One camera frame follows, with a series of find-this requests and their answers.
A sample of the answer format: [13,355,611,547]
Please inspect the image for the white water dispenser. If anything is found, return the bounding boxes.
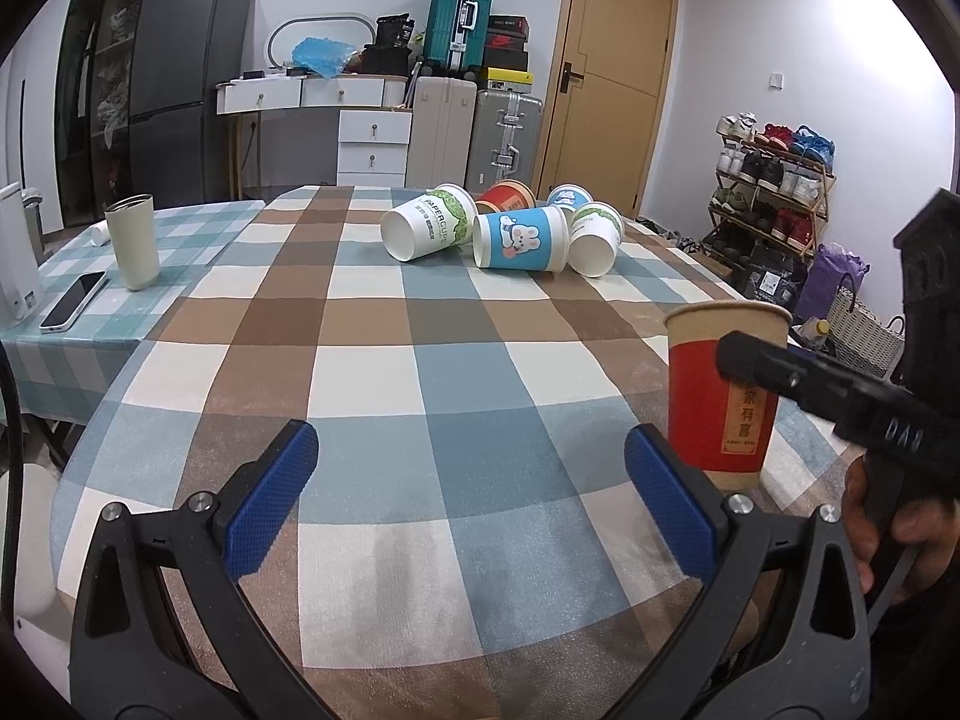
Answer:
[0,182,44,330]

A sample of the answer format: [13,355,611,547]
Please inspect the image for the woven basket bag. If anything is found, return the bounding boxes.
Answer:
[827,273,905,379]

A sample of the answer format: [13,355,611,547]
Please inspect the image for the teal hard suitcase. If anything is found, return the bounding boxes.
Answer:
[423,0,493,75]

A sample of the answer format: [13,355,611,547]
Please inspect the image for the blue plastic bag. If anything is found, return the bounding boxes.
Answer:
[291,37,356,78]

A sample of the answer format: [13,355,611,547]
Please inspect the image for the dark glass cabinet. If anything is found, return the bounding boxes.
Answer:
[53,0,143,227]

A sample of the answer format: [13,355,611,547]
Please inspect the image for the white green-leaf paper cup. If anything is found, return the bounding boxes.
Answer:
[381,184,477,262]

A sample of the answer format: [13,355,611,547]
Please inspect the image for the beige hard suitcase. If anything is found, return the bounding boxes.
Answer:
[405,76,477,188]

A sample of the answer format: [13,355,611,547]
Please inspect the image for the smartphone with white case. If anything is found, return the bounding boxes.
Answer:
[39,271,109,333]

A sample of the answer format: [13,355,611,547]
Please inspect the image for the blue bunny paper cup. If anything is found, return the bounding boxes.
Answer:
[472,206,569,273]

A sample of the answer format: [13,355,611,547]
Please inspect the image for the person's right hand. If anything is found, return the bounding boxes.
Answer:
[841,455,958,603]

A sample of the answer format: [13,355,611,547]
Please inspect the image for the silver aluminium suitcase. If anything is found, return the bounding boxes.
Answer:
[466,89,544,195]

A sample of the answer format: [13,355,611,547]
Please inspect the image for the purple shopping bag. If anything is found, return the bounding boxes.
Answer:
[793,242,871,323]

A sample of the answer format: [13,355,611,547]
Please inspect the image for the wooden door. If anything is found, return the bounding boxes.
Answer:
[534,0,679,218]

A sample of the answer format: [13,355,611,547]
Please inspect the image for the black refrigerator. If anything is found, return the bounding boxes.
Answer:
[128,0,251,210]

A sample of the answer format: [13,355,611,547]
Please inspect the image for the white drawer desk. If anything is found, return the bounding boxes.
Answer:
[217,73,413,199]

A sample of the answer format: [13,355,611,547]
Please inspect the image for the blue and white paper cup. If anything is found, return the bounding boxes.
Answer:
[545,184,594,213]

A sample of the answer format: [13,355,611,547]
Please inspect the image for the red and brown paper cup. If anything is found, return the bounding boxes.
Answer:
[664,301,791,491]

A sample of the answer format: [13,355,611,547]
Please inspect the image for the wooden shoe rack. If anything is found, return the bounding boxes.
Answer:
[701,112,835,291]

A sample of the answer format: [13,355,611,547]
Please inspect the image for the black bag on desk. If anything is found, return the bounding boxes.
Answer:
[359,13,415,76]

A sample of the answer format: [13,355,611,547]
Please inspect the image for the checkered tablecloth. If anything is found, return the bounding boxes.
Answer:
[3,187,731,718]

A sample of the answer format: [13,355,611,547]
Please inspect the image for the cream insulated tumbler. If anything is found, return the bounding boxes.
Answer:
[106,193,160,291]

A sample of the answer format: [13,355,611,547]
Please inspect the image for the stacked shoe boxes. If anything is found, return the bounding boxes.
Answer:
[483,15,534,94]

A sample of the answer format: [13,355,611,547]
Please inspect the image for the oval white mirror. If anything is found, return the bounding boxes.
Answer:
[263,13,376,76]

